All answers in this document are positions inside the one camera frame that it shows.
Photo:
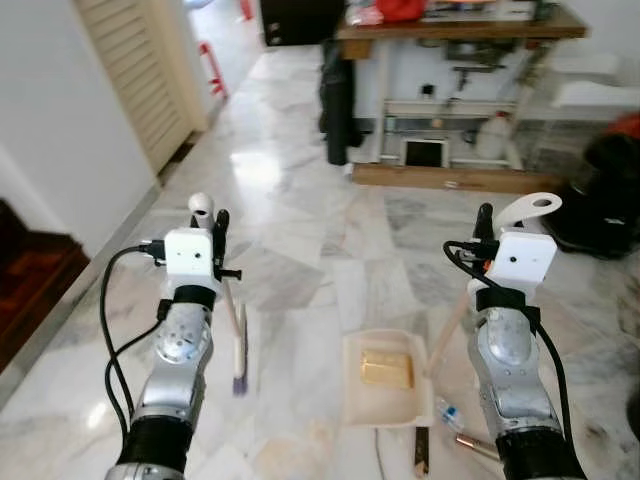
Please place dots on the white framed tablet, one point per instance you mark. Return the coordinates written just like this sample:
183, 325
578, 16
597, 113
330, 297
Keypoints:
424, 152

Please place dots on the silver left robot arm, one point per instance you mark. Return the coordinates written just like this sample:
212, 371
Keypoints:
175, 370

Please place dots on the black bin with clothes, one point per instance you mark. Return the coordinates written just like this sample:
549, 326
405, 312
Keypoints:
605, 200

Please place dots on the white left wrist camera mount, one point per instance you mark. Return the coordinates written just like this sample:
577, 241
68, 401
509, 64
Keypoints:
190, 252

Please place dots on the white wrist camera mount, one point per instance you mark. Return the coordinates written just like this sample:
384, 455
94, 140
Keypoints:
190, 252
525, 258

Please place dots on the beige plastic broom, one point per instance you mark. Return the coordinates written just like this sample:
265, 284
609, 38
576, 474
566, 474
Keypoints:
240, 350

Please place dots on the clear plastic wrapper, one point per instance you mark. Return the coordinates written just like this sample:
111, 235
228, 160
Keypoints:
452, 413

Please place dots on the silver brown pen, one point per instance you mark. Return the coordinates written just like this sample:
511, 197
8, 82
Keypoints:
478, 446

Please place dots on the wooden sewing table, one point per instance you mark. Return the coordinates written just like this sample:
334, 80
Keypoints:
460, 27

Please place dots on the red stool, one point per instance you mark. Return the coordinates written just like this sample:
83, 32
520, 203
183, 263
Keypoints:
212, 70

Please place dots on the beige louvered door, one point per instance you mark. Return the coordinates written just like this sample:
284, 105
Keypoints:
140, 70

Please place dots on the dark rolled mat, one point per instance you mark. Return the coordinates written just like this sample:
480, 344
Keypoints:
338, 110

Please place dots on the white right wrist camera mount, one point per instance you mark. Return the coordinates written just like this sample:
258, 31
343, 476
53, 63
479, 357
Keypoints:
525, 258

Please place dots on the red bag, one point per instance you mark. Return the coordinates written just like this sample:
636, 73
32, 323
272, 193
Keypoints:
400, 10

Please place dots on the beige plastic dustpan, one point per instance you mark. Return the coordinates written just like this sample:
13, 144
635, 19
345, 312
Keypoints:
385, 400

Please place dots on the dark wooden cabinet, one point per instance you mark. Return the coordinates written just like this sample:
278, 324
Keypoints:
300, 20

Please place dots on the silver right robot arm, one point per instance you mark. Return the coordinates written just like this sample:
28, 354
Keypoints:
510, 370

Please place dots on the dark wooden step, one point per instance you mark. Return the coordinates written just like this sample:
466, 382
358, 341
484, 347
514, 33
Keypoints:
35, 290

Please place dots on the white plastic bottle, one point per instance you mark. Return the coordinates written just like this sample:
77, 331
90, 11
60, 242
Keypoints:
495, 138

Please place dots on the brown stick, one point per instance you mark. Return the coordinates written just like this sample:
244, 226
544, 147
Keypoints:
421, 452

